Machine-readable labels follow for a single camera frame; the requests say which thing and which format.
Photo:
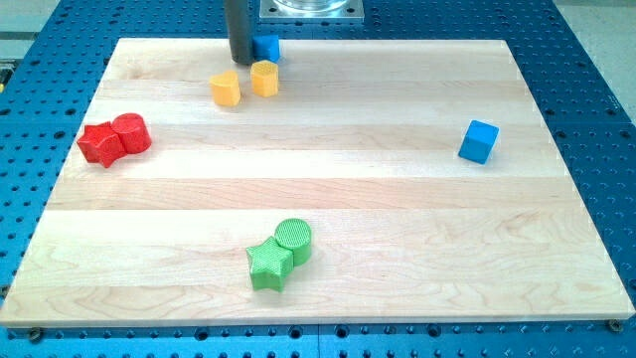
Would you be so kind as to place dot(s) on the blue triangle block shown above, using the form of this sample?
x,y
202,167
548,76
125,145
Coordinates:
x,y
266,48

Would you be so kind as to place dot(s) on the blue cube block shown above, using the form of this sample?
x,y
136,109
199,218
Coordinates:
x,y
478,141

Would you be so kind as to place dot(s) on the light wooden board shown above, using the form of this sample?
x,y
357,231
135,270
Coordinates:
x,y
361,142

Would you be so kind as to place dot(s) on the green cylinder block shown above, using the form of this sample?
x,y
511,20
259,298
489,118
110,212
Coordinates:
x,y
295,235

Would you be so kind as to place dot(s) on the green star block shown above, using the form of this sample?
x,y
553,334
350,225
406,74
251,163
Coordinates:
x,y
269,265

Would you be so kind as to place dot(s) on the yellow hexagon block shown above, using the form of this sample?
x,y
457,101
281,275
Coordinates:
x,y
264,78

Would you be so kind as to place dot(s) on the yellow heart block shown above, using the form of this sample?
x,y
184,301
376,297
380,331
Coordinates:
x,y
225,88

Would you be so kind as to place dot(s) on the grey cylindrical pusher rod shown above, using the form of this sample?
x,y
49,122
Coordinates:
x,y
238,23

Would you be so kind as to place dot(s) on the red cylinder block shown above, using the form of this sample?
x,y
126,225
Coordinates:
x,y
132,132

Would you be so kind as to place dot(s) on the red star block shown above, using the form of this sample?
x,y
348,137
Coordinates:
x,y
100,144

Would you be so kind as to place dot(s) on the blue perforated metal table plate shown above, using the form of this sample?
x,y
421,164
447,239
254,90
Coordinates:
x,y
48,94

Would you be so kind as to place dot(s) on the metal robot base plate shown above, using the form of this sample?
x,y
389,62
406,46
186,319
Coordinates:
x,y
311,11

